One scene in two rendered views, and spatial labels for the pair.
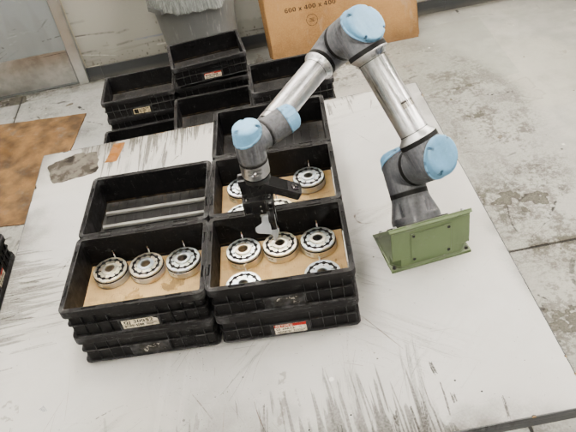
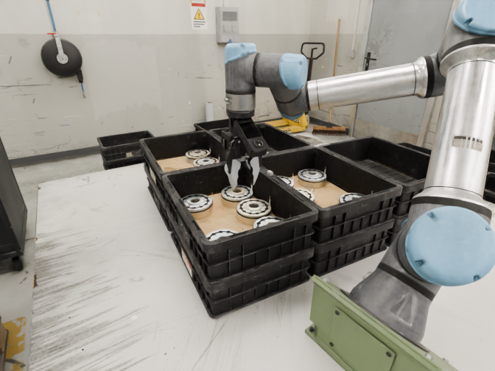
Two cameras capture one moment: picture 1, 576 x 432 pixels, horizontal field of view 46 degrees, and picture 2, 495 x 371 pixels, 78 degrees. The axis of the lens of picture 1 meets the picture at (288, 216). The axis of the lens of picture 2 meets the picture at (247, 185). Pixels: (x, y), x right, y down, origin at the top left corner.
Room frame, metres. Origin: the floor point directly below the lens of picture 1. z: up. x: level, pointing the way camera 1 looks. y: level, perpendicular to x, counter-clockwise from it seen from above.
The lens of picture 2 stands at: (1.03, -0.62, 1.32)
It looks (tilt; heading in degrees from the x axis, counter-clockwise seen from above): 26 degrees down; 59
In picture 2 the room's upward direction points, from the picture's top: straight up
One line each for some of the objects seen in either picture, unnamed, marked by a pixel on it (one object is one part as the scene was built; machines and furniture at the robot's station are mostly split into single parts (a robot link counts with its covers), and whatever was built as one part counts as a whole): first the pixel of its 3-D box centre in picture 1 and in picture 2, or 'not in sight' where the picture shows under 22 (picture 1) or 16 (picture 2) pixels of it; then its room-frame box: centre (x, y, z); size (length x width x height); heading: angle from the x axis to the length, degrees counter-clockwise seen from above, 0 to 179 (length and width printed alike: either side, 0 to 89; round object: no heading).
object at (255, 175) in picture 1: (255, 168); (239, 101); (1.41, 0.06, 1.17); 0.08 x 0.08 x 0.05
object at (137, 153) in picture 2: not in sight; (131, 165); (1.41, 1.82, 0.37); 0.40 x 0.30 x 0.45; 0
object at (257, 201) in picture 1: (257, 192); (239, 132); (1.42, 0.07, 1.08); 0.09 x 0.08 x 0.12; 87
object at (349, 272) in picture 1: (278, 245); (231, 195); (1.38, 0.04, 0.92); 0.40 x 0.30 x 0.02; 86
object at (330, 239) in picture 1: (317, 238); (272, 227); (1.44, -0.07, 0.86); 0.10 x 0.10 x 0.01
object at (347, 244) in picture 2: not in sight; (313, 217); (1.68, 0.02, 0.76); 0.40 x 0.30 x 0.12; 86
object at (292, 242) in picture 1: (279, 243); (253, 207); (1.45, 0.04, 0.86); 0.10 x 0.10 x 0.01
